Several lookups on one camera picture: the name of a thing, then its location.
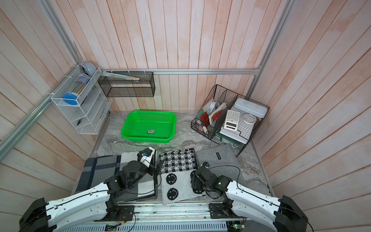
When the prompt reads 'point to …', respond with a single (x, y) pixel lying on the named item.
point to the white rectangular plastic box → (250, 107)
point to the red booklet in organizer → (205, 117)
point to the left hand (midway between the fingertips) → (156, 156)
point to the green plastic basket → (149, 126)
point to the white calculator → (232, 120)
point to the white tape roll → (249, 119)
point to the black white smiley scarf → (176, 185)
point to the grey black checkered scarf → (144, 187)
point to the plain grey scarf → (222, 160)
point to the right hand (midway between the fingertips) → (194, 181)
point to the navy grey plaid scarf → (95, 171)
